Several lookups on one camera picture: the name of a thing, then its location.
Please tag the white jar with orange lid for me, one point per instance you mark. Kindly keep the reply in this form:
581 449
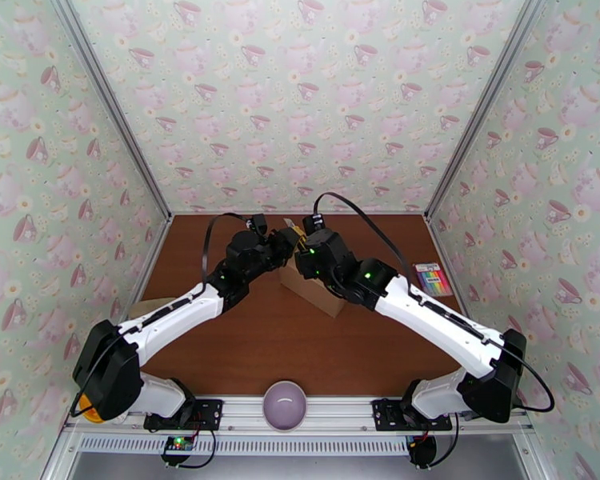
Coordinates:
89 414

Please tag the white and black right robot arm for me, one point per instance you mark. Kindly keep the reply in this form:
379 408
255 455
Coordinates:
440 323

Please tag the aluminium corner post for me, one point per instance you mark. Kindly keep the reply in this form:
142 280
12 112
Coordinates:
485 101
112 101

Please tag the tan tape roll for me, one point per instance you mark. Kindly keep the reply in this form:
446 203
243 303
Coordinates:
147 306

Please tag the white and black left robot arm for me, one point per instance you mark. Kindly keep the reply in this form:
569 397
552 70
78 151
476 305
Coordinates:
175 313

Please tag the yellow black utility knife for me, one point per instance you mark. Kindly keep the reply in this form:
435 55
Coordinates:
299 236

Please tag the purple bowl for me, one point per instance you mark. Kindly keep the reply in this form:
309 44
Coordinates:
285 406

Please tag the aluminium front frame rail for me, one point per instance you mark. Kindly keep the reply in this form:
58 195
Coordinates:
340 413

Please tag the aluminium back bottom rail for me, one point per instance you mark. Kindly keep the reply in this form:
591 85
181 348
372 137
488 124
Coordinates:
190 213

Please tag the brown cardboard express box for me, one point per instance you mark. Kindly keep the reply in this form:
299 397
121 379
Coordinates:
310 293

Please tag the small green circuit board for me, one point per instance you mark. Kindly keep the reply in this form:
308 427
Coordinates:
177 443

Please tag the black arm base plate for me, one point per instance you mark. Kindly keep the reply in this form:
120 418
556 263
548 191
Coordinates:
210 413
385 416

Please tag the pack of coloured markers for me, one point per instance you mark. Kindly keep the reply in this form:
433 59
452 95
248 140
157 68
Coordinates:
432 281

